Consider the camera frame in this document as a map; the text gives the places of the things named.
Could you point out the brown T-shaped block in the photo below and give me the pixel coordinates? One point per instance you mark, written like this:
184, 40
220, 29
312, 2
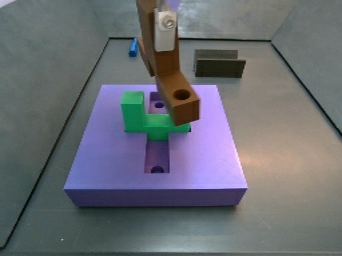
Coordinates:
163, 65

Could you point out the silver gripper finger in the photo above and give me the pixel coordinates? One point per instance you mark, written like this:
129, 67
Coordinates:
164, 26

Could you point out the purple base block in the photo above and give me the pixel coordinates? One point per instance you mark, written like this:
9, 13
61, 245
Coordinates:
123, 170

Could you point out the green U-shaped block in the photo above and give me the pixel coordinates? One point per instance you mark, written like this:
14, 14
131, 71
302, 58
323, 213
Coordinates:
147, 116

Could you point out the blue peg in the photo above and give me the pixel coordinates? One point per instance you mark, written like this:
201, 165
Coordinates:
132, 51

